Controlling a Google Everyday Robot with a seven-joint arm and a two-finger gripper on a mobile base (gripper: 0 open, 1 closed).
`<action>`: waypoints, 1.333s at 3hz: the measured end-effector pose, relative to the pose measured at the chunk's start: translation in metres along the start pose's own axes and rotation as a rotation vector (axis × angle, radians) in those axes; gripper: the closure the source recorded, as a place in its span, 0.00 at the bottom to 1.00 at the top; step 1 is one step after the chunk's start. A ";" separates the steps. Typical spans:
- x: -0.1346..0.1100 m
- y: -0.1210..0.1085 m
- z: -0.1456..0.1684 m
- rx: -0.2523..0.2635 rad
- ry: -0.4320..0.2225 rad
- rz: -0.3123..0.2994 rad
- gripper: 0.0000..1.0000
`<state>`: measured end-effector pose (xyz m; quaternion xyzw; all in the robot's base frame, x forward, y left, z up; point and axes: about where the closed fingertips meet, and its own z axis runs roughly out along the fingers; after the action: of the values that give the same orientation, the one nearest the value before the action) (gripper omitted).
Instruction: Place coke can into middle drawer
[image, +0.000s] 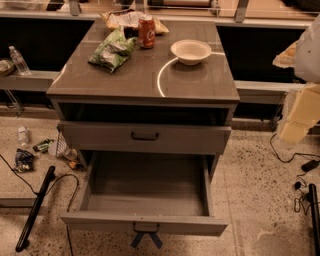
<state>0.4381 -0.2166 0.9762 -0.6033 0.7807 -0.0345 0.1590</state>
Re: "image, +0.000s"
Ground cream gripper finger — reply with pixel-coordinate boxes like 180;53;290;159
272;42;297;68
280;83;320;144

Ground red coke can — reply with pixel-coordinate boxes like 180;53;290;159
138;15;155;49

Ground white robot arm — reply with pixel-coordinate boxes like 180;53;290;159
272;24;320;144

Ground open grey lower drawer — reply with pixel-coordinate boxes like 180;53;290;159
61;152;227;236

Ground grey drawer cabinet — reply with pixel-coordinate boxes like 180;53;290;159
47;21;239;169

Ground closed grey middle drawer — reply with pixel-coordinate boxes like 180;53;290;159
58;121;231;155

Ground green can on floor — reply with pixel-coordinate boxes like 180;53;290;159
33;139;53;153

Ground black bar right floor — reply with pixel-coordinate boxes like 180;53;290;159
309;183;320;256

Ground white paper bowl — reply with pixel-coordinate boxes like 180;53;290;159
171;39;211;65

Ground brown white chip bag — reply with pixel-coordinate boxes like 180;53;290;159
100;9;169;35

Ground green chip bag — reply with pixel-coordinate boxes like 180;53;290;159
88;27;136;72

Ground white mesh cup on floor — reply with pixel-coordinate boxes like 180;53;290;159
48;133;78;161

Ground clear water bottle on ledge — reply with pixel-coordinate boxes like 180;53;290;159
9;46;30;75

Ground black bar on floor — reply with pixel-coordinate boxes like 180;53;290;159
15;166;55;252

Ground small plastic bottle on floor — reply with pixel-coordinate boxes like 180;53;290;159
18;126;29;147

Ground small bowl on ledge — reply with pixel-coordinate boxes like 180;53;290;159
0;59;15;77

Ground dark blue snack bag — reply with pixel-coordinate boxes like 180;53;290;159
15;149;35;172

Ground black power adapter cable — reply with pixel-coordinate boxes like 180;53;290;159
269;133;320;214

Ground black cable left floor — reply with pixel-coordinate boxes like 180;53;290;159
0;153;80;256

